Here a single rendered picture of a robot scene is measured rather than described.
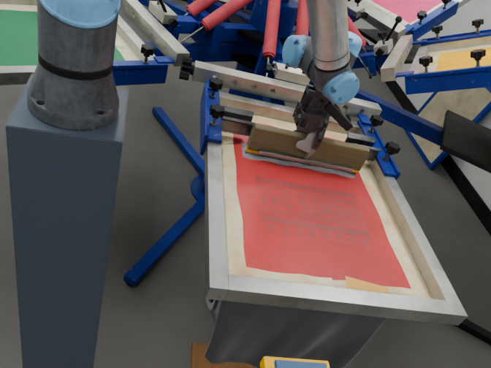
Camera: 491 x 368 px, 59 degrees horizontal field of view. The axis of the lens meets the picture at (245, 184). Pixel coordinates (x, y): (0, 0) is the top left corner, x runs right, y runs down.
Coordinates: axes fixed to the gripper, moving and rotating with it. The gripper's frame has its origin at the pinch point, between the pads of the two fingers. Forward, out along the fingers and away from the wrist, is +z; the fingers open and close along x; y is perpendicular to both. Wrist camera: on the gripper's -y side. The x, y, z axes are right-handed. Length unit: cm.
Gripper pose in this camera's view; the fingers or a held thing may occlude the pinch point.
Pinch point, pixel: (307, 151)
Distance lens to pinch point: 128.7
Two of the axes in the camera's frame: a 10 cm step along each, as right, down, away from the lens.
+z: -2.6, 7.5, 6.1
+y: -9.6, -1.5, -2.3
